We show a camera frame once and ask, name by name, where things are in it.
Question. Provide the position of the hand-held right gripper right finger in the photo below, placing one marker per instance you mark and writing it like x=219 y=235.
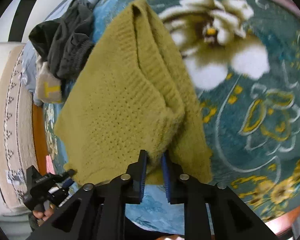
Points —
x=165 y=180

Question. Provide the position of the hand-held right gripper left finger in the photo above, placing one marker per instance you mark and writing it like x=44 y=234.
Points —
x=143 y=177

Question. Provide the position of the dark grey pants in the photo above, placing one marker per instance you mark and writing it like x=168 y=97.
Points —
x=65 y=45

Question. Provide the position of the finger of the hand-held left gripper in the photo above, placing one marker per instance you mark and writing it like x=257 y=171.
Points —
x=67 y=178

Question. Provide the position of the wooden bed frame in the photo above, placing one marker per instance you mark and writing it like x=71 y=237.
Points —
x=38 y=135

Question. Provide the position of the pink flat item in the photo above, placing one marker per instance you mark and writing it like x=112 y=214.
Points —
x=49 y=165

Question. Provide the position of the beige patterned headboard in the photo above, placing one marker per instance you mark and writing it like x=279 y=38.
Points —
x=5 y=105

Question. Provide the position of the white and black wardrobe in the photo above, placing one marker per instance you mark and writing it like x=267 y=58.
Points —
x=45 y=0

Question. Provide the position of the beige fuzzy sweater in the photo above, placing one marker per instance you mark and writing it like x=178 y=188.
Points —
x=46 y=87

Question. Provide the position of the teal floral blanket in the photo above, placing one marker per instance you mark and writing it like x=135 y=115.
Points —
x=265 y=105

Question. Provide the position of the person's left hand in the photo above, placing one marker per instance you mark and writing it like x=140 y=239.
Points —
x=43 y=215

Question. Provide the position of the olive green knitted sweater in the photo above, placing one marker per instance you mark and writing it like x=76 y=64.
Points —
x=115 y=105

